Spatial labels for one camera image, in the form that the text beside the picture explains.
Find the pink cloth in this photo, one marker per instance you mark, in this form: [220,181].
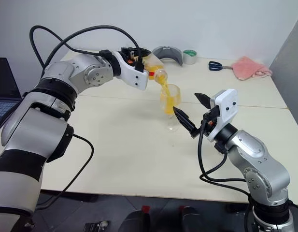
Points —
[250,71]

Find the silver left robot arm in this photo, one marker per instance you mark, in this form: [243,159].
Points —
[30,133]

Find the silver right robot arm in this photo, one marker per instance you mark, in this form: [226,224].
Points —
[255,154]

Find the clear wine glass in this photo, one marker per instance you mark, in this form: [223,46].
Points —
[174,94]

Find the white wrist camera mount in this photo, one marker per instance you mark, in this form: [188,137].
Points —
[134,77]
[226,104]

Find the clear bottle of orange drink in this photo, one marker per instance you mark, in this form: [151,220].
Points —
[154,64]

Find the gray partition panel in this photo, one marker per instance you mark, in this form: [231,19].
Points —
[290,62]

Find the dark laptop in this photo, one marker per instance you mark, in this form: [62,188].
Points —
[4,82]

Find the dark rounded shape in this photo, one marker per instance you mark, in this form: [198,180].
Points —
[136,222]
[192,220]

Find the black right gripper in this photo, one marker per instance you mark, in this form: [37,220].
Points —
[209,122]

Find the tape roll with green core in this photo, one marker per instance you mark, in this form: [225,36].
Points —
[189,57]

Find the gray curved visor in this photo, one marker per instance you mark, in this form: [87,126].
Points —
[174,56]

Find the black flat device white knob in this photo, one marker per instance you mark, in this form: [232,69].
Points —
[94,227]

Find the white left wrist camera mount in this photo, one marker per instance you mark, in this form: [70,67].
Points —
[134,77]

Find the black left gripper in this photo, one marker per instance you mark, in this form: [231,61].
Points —
[130,54]

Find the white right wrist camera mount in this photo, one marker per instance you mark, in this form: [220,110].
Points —
[226,104]

